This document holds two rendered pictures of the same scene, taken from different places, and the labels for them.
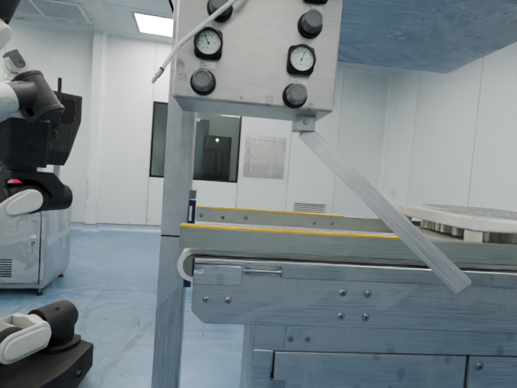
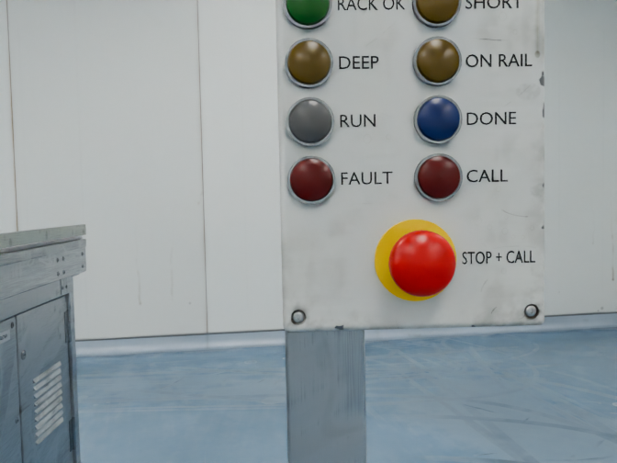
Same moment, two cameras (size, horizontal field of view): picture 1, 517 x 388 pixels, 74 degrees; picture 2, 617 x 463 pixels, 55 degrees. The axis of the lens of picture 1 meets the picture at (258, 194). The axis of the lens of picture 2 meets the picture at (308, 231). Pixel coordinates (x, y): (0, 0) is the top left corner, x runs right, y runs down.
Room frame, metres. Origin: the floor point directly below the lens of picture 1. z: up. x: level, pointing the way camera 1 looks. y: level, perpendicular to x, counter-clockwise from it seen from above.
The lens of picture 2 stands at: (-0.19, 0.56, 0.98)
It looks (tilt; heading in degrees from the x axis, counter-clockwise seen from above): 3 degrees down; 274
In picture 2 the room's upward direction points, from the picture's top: 1 degrees counter-clockwise
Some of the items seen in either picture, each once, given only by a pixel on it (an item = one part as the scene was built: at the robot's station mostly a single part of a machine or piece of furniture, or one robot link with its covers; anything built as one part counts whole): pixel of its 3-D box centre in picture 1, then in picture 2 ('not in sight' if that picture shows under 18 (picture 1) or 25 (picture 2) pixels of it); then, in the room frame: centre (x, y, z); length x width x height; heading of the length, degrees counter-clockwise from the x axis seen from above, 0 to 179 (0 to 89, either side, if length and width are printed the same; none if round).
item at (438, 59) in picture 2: not in sight; (438, 61); (-0.25, 0.18, 1.07); 0.03 x 0.01 x 0.03; 6
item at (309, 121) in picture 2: not in sight; (309, 121); (-0.17, 0.19, 1.03); 0.03 x 0.01 x 0.03; 6
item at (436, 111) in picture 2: not in sight; (438, 118); (-0.25, 0.18, 1.03); 0.03 x 0.01 x 0.03; 6
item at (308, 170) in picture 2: not in sight; (311, 179); (-0.17, 0.19, 0.99); 0.03 x 0.01 x 0.03; 6
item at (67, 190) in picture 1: (35, 190); not in sight; (1.41, 0.92, 0.87); 0.28 x 0.13 x 0.18; 159
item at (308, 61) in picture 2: not in sight; (308, 62); (-0.17, 0.19, 1.07); 0.03 x 0.01 x 0.03; 6
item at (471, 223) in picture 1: (484, 219); not in sight; (0.69, -0.46, 0.95); 0.25 x 0.24 x 0.02; 6
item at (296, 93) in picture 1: (296, 90); not in sight; (0.46, -0.04, 1.12); 0.03 x 0.03 x 0.04; 6
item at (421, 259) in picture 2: not in sight; (417, 261); (-0.23, 0.18, 0.94); 0.04 x 0.04 x 0.04; 6
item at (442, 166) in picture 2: not in sight; (439, 176); (-0.25, 0.18, 0.99); 0.03 x 0.01 x 0.03; 6
